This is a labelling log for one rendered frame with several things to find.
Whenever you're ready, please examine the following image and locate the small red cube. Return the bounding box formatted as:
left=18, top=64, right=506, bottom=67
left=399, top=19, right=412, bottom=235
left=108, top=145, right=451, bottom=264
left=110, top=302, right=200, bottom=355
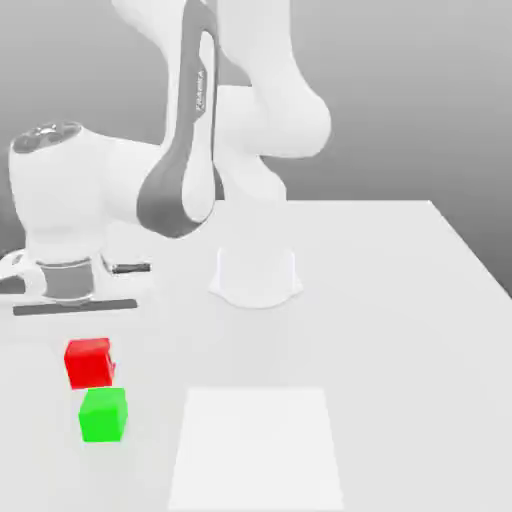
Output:
left=63, top=337, right=118, bottom=390

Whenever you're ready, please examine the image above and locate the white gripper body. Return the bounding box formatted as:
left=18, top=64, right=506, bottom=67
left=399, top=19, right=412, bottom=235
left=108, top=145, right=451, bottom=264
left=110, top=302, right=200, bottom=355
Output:
left=11, top=297, right=140, bottom=336

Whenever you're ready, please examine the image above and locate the small green cube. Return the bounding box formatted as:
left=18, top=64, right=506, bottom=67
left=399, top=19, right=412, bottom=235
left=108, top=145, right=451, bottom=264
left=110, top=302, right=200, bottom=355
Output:
left=78, top=386, right=130, bottom=444

